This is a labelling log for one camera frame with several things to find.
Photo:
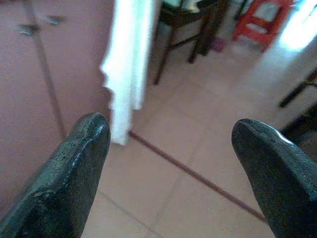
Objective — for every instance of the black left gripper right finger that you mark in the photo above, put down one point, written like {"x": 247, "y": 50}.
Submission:
{"x": 282, "y": 183}

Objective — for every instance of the red plastic stool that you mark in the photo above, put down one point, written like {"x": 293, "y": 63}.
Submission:
{"x": 245, "y": 24}

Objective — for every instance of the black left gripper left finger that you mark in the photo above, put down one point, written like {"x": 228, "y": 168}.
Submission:
{"x": 62, "y": 186}

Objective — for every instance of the dark wooden chair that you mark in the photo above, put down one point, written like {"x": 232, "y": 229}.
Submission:
{"x": 304, "y": 124}

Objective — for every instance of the clear bubble wrap sheet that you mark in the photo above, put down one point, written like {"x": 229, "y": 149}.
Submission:
{"x": 126, "y": 62}

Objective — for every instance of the dark wooden table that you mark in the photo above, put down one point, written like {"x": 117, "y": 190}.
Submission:
{"x": 180, "y": 19}

